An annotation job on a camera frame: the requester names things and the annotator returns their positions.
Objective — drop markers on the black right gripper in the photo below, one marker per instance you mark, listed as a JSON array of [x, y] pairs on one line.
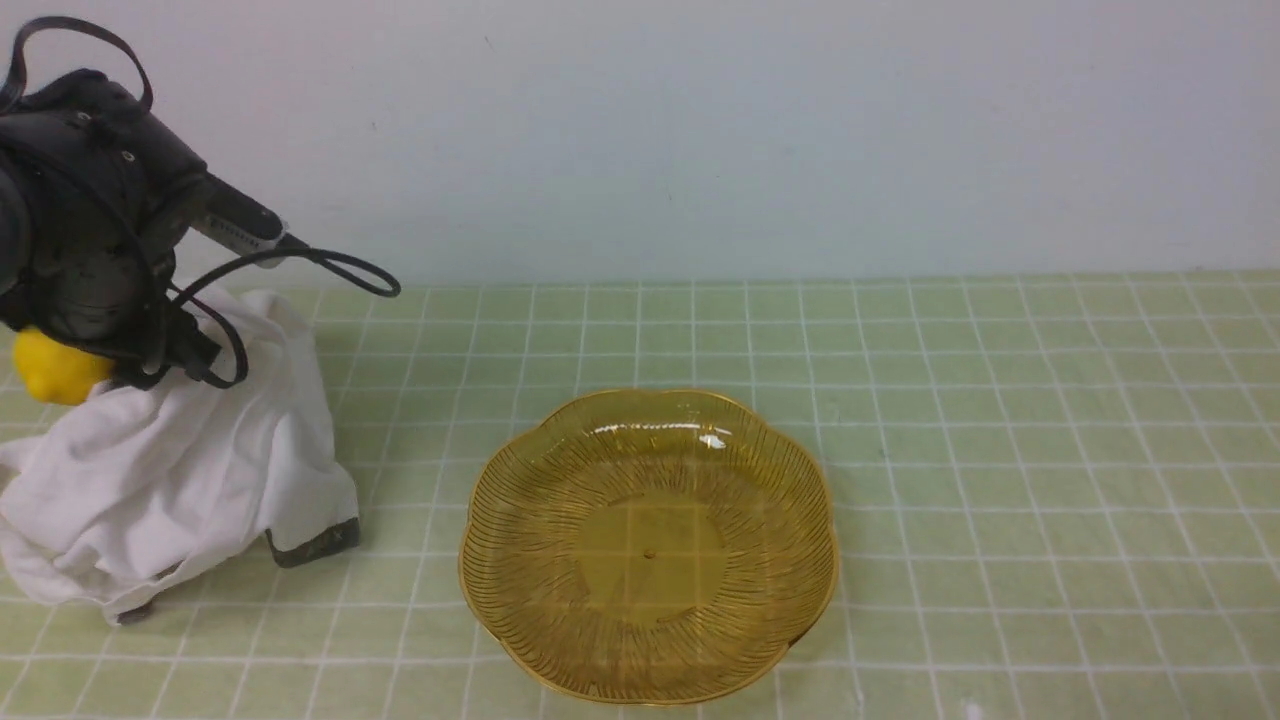
[[97, 193]]

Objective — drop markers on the yellow lemon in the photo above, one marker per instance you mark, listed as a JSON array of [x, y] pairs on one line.
[[57, 374]]

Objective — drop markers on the white cloth bag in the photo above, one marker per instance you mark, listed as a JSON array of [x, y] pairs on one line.
[[137, 490]]

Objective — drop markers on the amber glass flower plate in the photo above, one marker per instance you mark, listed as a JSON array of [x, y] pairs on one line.
[[649, 547]]

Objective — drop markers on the green checkered tablecloth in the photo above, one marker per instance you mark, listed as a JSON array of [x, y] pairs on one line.
[[1056, 498]]

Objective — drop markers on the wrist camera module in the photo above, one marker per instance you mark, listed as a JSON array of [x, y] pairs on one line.
[[244, 226]]

